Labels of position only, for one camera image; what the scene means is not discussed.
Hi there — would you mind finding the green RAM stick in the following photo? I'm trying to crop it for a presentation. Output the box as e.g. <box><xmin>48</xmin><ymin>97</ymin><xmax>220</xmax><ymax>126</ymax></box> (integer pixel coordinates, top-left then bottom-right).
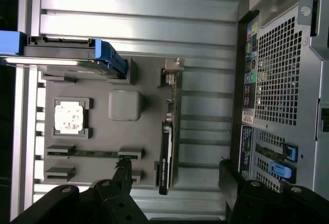
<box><xmin>47</xmin><ymin>150</ymin><xmax>141</xmax><ymax>158</ymax></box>

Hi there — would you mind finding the grey parts rack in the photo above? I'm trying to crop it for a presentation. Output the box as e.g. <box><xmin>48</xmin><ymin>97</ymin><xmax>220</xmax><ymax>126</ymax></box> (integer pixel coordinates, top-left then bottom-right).
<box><xmin>38</xmin><ymin>57</ymin><xmax>185</xmax><ymax>191</ymax></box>

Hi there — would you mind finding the silver CPU chip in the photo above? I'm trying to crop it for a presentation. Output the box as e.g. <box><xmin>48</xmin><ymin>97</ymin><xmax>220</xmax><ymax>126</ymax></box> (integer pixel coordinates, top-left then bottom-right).
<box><xmin>54</xmin><ymin>101</ymin><xmax>85</xmax><ymax>134</ymax></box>

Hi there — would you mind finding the open grey PC case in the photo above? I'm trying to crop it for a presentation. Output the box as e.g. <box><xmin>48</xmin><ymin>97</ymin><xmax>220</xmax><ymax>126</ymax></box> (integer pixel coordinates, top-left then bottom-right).
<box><xmin>237</xmin><ymin>0</ymin><xmax>329</xmax><ymax>194</ymax></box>

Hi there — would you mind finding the hard disk with blue carrier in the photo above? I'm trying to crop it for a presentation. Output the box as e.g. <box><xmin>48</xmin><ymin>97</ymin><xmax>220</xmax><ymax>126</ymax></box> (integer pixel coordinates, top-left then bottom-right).
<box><xmin>0</xmin><ymin>30</ymin><xmax>129</xmax><ymax>80</ymax></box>

